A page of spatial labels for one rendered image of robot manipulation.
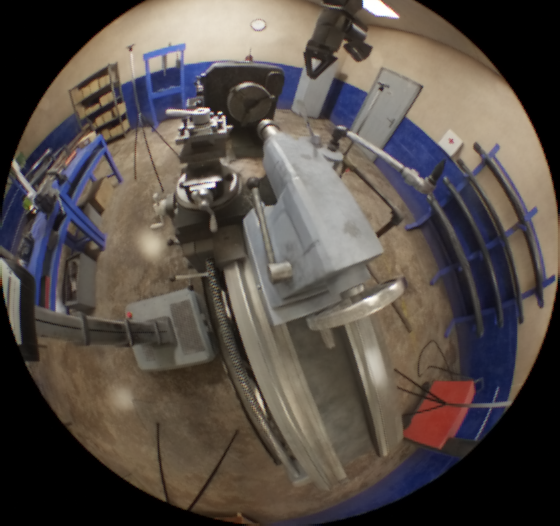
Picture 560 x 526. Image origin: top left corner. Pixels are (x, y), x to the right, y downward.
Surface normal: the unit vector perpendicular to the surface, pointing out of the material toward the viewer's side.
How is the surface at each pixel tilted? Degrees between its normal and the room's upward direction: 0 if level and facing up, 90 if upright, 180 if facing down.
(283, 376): 0
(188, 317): 0
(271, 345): 0
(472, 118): 90
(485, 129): 90
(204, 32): 90
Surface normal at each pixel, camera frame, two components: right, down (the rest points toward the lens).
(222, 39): 0.31, 0.87
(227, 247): 0.19, -0.44
